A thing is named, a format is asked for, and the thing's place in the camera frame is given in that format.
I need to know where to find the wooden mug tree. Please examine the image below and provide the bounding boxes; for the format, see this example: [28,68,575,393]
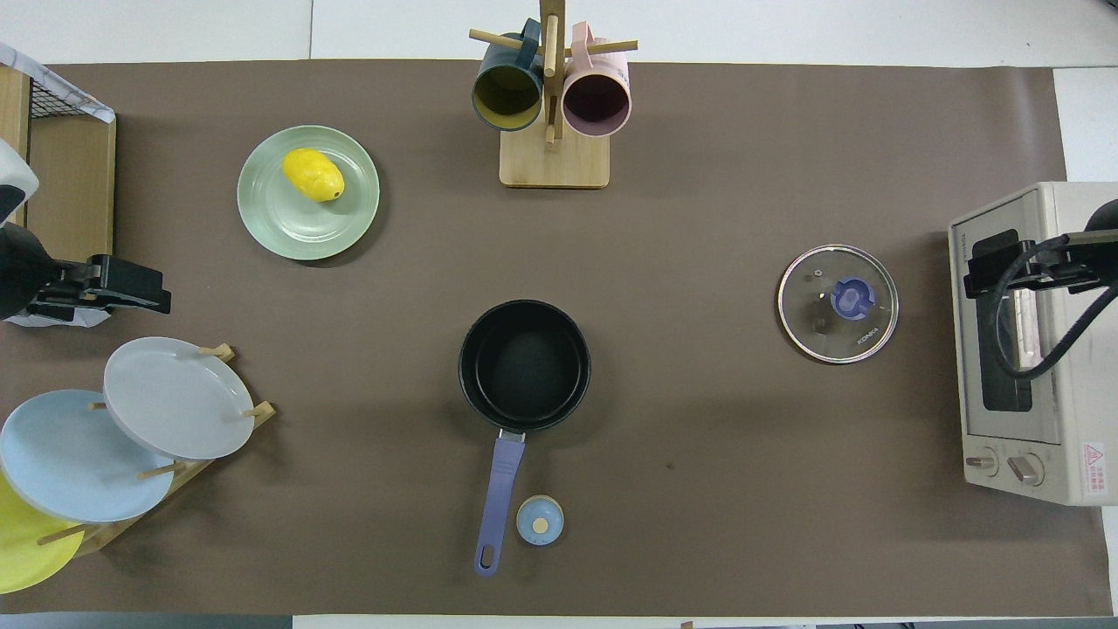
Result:
[469,0,638,190]

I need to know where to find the grey plate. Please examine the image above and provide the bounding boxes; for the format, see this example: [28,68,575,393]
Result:
[103,336,256,461]

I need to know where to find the pink mug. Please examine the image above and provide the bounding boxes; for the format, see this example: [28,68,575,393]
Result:
[562,22,631,138]

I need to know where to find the white printed paper sheet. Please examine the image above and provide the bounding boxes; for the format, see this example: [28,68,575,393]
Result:
[4,310,113,328]

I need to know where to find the wooden shelf board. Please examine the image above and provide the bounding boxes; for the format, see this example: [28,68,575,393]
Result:
[0,66,117,263]

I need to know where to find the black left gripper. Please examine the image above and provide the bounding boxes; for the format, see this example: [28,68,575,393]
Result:
[31,254,173,321]

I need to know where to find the wooden plate rack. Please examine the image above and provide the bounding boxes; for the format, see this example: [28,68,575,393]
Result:
[35,343,277,558]

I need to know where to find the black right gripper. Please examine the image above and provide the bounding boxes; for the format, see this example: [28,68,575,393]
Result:
[963,229,1103,299]

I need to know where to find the small blue round timer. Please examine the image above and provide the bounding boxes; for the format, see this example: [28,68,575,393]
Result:
[516,494,565,547]

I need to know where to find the pale green plate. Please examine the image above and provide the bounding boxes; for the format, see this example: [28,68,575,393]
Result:
[237,125,381,261]

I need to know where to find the black wire basket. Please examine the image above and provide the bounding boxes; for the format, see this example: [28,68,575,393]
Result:
[26,74,101,121]

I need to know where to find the glass lid purple knob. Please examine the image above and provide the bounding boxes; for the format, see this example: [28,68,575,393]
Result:
[777,244,900,365]

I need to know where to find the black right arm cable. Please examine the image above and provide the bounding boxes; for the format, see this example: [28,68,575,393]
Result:
[987,234,1118,379]

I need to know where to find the white patterned cloth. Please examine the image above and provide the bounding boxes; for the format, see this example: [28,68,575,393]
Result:
[0,42,116,123]

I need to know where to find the brown table mat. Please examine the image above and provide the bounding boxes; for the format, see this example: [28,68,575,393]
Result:
[0,59,1115,617]

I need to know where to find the dark pot purple handle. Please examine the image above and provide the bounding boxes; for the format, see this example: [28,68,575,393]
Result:
[459,300,592,577]

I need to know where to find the yellow plate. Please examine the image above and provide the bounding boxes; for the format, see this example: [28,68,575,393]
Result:
[0,472,88,595]

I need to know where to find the light blue plate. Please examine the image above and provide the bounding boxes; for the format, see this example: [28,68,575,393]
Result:
[0,389,176,524]

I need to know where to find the dark blue mug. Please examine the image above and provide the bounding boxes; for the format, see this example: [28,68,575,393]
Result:
[472,19,544,132]

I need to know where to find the beige toaster oven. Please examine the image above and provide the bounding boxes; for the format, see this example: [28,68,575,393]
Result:
[948,181,1118,508]

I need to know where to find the yellow lemon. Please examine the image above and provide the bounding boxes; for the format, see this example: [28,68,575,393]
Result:
[282,149,346,204]

